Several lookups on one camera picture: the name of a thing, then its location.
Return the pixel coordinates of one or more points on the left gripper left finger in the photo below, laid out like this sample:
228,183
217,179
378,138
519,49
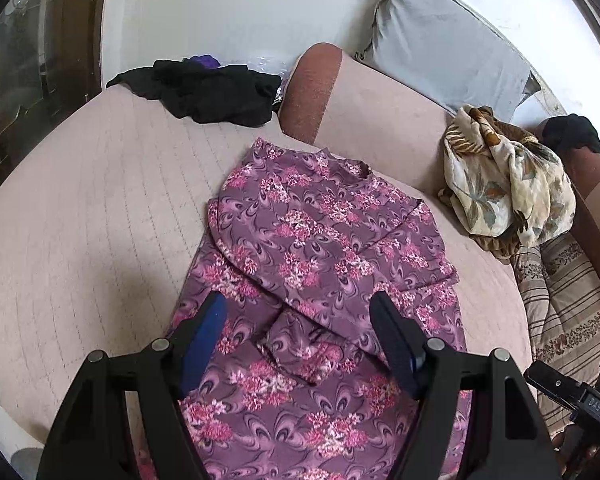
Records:
91,436

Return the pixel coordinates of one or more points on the beige floral blanket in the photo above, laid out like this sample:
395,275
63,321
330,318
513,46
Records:
508,190

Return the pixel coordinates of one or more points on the wooden glass wardrobe door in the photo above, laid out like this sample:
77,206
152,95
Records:
49,68

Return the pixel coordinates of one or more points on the pink bolster headrest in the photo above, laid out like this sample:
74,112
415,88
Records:
332,101

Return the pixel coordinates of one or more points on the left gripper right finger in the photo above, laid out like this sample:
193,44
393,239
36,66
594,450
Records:
506,436

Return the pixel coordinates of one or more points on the person's jeans legs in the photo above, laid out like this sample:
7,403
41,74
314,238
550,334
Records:
25,461

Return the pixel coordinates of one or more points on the purple floral long-sleeve shirt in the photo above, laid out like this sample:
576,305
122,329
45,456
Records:
297,386

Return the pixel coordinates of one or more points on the grey pillow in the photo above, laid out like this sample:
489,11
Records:
449,54

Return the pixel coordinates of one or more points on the brown side armrest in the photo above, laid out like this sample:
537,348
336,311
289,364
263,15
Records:
583,167

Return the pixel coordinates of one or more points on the black garment on bed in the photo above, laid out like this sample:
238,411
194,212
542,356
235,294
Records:
231,93

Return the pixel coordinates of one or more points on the black cloth on armrest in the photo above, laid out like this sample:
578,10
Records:
564,133

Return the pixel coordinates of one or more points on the striped beige quilt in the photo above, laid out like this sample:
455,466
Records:
561,293

